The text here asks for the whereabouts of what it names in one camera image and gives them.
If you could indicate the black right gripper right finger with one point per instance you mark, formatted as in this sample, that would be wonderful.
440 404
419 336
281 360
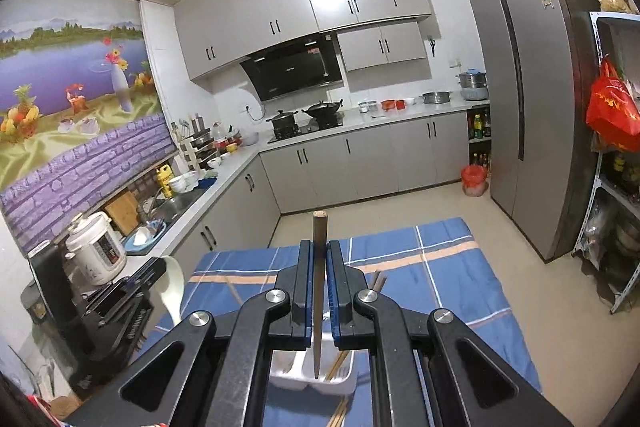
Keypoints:
427 369

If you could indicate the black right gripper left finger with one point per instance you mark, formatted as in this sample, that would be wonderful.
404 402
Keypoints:
212 371

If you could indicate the pale green plastic spoon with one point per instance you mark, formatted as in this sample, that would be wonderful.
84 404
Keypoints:
167 292

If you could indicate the wooden chopstick pair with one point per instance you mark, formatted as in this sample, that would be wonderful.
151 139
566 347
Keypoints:
320 231

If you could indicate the white rice cooker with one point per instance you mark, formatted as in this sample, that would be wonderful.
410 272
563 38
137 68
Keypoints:
95 248

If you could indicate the white two-compartment utensil holder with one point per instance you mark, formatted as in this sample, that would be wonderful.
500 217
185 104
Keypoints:
294 370

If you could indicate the yellow bottle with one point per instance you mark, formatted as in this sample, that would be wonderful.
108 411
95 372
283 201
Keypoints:
163 175

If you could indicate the red trash bin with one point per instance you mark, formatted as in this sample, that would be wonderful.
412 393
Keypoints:
474 180

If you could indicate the grey lower cabinets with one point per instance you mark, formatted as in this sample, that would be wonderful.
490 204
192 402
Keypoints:
255 188

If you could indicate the grey cabinets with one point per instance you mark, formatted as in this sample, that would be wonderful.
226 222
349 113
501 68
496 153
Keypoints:
305 6
255 188

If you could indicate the white metal storage shelf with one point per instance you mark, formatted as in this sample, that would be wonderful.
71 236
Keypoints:
609 236

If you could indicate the black cooking pot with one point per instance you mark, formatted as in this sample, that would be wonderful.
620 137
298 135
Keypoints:
283 120

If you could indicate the black wok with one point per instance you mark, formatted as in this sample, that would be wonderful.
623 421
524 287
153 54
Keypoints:
323 110

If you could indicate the steel steamer pot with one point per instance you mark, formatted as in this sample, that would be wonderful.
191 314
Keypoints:
473 85

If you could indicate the black range hood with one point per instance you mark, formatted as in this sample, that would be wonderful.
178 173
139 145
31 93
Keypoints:
299 64

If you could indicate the red plastic bag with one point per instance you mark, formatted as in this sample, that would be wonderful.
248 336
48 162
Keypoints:
612 114

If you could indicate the grey double-door refrigerator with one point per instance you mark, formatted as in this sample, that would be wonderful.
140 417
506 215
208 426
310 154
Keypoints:
540 62

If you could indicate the grey upper cabinets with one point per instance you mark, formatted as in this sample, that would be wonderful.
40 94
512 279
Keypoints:
305 6

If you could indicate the landscape wall poster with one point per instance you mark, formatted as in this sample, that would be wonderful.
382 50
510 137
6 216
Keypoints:
80 115

